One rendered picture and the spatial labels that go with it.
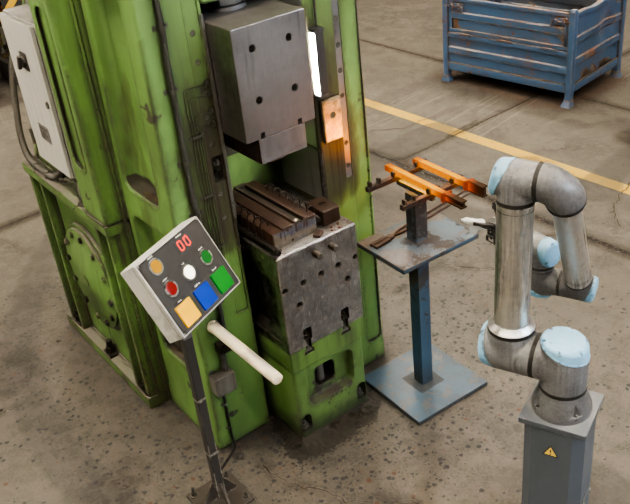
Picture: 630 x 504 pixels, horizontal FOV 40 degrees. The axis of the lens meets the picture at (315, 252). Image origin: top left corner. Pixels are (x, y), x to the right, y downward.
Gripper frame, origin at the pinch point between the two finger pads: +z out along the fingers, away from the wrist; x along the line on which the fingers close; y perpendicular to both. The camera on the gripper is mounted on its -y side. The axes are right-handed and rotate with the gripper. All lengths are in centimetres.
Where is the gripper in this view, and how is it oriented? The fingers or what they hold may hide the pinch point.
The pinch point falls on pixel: (476, 210)
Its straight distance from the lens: 314.1
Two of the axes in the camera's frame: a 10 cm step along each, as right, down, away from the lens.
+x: 8.3, -3.6, 4.3
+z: -5.6, -3.8, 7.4
